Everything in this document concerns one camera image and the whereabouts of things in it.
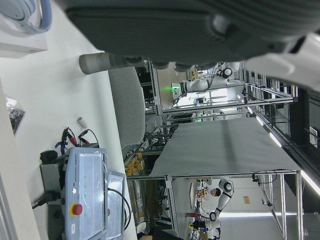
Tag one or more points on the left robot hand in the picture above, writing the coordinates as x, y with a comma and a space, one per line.
175, 30

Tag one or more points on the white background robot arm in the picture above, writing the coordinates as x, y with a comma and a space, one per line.
197, 85

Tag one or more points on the white cardboard box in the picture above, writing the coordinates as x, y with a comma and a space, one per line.
22, 42

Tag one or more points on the grey bottle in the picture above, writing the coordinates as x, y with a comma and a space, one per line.
92, 62

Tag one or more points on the grey office chair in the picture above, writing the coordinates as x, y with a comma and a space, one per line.
127, 107

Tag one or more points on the grey fabric canopy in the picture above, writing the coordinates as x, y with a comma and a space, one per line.
220, 150

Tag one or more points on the small white cylinder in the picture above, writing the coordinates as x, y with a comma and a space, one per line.
82, 122

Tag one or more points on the crate of yellow objects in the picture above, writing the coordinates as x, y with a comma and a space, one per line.
133, 165

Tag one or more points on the black alligator clip lead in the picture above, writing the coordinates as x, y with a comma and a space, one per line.
85, 140

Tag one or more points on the ceiling light strip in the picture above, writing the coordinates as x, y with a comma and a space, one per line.
275, 140
310, 181

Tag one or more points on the red alligator clip lead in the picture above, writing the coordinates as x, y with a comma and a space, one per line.
71, 137

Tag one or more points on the blue-grey headphones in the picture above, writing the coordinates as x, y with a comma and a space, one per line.
15, 10

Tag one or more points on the grey-blue teach pendant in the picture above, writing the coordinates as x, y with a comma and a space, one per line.
116, 182
75, 175

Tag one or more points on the white humanoid robot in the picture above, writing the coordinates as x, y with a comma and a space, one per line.
226, 186

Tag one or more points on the person in white coat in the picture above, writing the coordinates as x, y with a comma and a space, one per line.
216, 192

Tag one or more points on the black power adapter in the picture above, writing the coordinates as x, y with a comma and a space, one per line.
48, 157

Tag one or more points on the bag of black screws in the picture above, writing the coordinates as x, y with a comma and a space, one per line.
16, 117

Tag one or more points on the person in black shirt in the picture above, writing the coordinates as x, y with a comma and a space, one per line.
165, 235

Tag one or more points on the aluminium profile frame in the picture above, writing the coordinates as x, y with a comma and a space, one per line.
262, 101
299, 200

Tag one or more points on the grey metal bracket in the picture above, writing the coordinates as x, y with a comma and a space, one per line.
50, 177

